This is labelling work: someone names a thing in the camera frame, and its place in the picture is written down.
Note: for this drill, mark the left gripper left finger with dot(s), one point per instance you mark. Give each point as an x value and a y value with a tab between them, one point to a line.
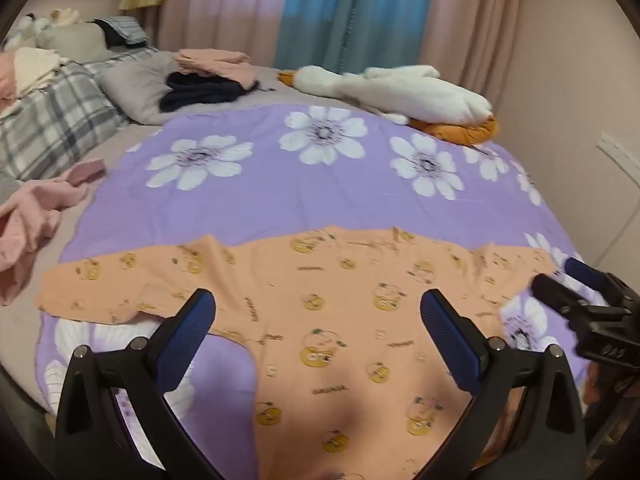
92	440

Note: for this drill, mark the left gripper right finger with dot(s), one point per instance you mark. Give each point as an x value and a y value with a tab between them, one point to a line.
546	439

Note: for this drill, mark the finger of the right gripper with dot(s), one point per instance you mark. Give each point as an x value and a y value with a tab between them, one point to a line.
584	274
556	296

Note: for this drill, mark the orange duck print garment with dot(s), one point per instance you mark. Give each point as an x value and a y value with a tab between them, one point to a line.
318	364

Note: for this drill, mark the dark navy clothes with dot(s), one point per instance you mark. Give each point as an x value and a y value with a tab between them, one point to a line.
189	89

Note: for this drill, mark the cream clothes pile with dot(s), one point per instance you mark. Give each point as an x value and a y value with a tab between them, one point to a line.
27	69

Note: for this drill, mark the folded pink clothes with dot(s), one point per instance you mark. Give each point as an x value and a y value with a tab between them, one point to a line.
232	65

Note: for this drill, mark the orange mustard cloth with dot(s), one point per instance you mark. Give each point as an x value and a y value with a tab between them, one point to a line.
458	134

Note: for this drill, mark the pink crumpled garment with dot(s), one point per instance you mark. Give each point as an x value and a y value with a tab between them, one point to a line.
31	216

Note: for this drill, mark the white goose plush toy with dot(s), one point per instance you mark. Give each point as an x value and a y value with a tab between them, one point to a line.
401	94

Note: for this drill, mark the pink and blue curtain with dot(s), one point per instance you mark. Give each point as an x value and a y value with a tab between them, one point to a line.
469	41

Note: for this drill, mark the purple floral bed sheet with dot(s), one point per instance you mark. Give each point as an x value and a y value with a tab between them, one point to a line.
279	170

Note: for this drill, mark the grey plaid blanket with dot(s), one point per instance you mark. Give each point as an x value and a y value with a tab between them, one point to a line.
54	127

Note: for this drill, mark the grey pillow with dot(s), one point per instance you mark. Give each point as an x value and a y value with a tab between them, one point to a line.
136	87

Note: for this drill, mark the plaid folded cloth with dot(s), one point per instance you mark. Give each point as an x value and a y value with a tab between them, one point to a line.
122	31

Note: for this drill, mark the white wall power strip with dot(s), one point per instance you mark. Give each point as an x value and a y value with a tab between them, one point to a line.
620	156

